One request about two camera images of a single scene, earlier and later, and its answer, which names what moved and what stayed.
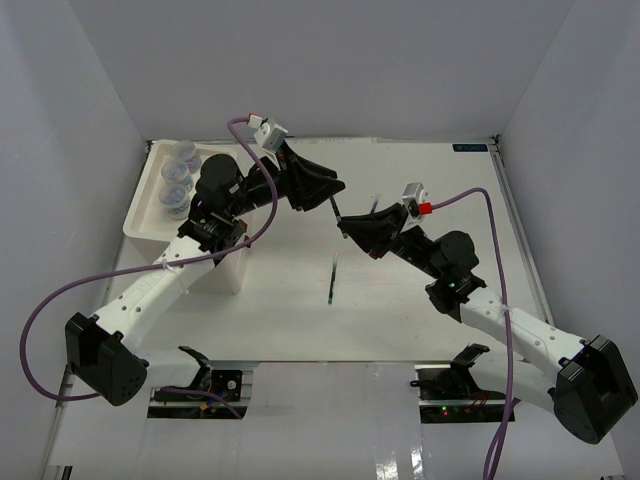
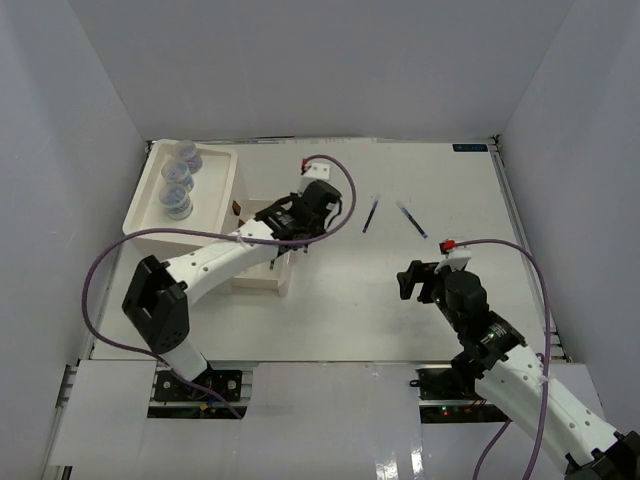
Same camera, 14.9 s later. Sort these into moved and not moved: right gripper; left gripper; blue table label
Moved: right gripper; left gripper
Not moved: blue table label
